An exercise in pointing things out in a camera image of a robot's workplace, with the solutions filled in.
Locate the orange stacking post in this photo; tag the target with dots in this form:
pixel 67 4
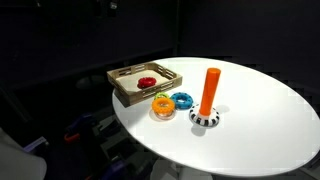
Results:
pixel 210 90

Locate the wooden slatted tray box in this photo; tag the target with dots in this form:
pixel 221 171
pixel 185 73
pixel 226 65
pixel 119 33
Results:
pixel 133 97

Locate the blue clamp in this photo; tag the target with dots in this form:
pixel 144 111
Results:
pixel 83 120
pixel 113 170

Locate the orange clamp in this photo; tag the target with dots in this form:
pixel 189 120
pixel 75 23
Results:
pixel 71 137

